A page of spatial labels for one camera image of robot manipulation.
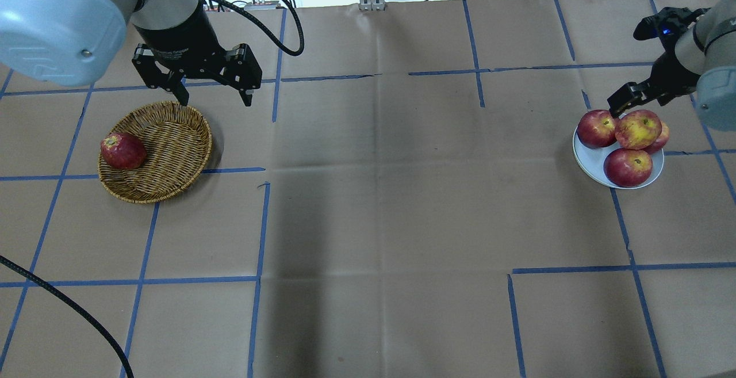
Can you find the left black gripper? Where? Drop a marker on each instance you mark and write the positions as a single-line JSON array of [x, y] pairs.
[[183, 38]]

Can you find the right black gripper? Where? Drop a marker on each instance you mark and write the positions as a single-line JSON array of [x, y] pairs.
[[677, 77]]

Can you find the red yellow apple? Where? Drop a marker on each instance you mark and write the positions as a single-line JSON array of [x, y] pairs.
[[638, 129]]

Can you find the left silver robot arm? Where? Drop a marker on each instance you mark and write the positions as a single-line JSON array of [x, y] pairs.
[[73, 42]]

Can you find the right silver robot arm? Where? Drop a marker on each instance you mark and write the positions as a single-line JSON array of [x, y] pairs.
[[698, 57]]

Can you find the red apple on plate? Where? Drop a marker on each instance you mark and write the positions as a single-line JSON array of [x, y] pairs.
[[596, 129], [628, 168], [660, 141]]

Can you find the woven wicker basket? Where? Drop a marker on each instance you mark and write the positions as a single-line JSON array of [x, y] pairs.
[[179, 142]]

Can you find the light blue plate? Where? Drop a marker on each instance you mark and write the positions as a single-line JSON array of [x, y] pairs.
[[591, 162]]

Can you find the dark red apple in basket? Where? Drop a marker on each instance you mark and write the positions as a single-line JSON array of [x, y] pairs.
[[123, 150]]

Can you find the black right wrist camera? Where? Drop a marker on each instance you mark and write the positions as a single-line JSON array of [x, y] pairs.
[[668, 24]]

